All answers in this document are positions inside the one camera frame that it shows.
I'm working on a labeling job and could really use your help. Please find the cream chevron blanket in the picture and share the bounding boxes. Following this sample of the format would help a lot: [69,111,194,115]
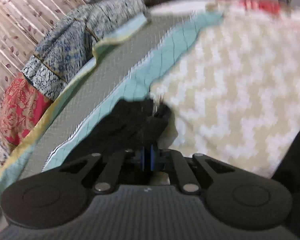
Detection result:
[151,0,300,177]

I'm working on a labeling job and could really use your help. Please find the floral pleated curtain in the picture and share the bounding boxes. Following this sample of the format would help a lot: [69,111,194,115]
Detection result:
[0,0,89,103]

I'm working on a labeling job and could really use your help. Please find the red floral quilt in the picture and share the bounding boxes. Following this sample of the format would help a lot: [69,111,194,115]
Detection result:
[0,73,53,178]

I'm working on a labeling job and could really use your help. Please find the black pants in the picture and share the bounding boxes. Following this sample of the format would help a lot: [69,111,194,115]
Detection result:
[63,98,172,164]

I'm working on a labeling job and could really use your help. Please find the blue white patterned cloth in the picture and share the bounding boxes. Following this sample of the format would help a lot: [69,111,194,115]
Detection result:
[22,0,146,101]

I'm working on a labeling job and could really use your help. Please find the light teal quilt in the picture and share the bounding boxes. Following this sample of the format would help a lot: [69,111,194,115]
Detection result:
[0,12,222,198]

